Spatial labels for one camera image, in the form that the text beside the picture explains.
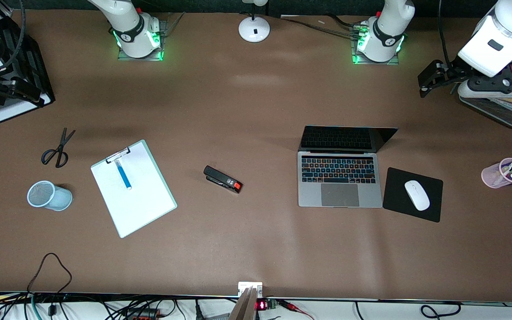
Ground pink mesh pen cup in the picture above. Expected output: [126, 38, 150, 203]
[481, 158, 512, 189]

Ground black coiled cable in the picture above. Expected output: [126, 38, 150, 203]
[420, 302, 462, 320]

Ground orange device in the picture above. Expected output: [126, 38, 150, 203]
[129, 309, 165, 320]

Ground white round-base stand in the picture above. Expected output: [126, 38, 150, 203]
[238, 0, 271, 44]

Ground black scissors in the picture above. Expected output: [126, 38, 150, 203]
[41, 128, 77, 169]

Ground grey mount beam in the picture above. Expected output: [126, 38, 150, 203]
[228, 287, 259, 320]

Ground black stacked paper tray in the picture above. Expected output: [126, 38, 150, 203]
[0, 0, 56, 124]

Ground black left camera mount bracket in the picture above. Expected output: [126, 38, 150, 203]
[468, 75, 512, 91]

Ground mint green clipboard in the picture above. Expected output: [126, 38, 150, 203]
[90, 139, 178, 239]

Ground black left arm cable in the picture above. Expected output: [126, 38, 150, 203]
[438, 0, 459, 68]

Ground black mouse pad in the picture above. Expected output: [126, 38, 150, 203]
[382, 167, 444, 223]

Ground white computer mouse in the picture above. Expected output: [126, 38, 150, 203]
[404, 180, 431, 212]

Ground silver laptop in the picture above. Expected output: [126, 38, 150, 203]
[297, 126, 399, 208]

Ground white paper stack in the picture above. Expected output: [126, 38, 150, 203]
[0, 94, 53, 124]

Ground black mesh desk tray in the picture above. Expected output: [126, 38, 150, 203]
[458, 62, 512, 130]

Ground white mounting block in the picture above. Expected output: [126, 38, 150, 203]
[237, 281, 264, 298]

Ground white paper sheet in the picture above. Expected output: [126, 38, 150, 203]
[92, 143, 174, 236]

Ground blue marker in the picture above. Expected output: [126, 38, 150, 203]
[114, 158, 132, 191]

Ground light blue mesh cup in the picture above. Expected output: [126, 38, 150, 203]
[27, 180, 73, 212]

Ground red wire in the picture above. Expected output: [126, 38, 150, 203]
[278, 300, 315, 320]

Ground clear arm base plate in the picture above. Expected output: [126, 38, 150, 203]
[117, 19, 165, 61]
[352, 22, 401, 66]

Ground thin looped dark cable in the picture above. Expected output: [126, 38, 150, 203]
[27, 252, 72, 295]

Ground black and red stapler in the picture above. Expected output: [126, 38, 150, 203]
[203, 165, 243, 194]

